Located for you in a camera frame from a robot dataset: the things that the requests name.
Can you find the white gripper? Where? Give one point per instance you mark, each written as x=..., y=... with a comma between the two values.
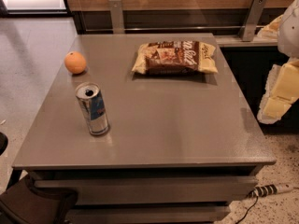
x=290, y=32

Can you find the silver blue redbull can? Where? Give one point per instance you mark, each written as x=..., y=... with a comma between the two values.
x=92, y=105

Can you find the grey side ledge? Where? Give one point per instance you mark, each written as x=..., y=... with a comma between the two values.
x=234, y=41

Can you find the yellow brown snack bag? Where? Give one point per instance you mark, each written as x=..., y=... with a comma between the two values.
x=175, y=58

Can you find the white power strip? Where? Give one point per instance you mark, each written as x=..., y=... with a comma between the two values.
x=272, y=189

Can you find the grey table with drawers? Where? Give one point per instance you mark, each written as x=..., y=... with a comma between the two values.
x=178, y=149

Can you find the orange fruit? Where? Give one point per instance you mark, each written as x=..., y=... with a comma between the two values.
x=75, y=62

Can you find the dark brown chair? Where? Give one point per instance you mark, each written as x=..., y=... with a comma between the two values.
x=24, y=203

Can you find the right metal bracket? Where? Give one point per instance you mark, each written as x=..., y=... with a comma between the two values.
x=247, y=31

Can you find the metal bracket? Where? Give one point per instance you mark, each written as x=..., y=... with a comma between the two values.
x=116, y=14
x=247, y=31

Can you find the left metal bracket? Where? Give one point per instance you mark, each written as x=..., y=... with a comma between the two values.
x=116, y=14

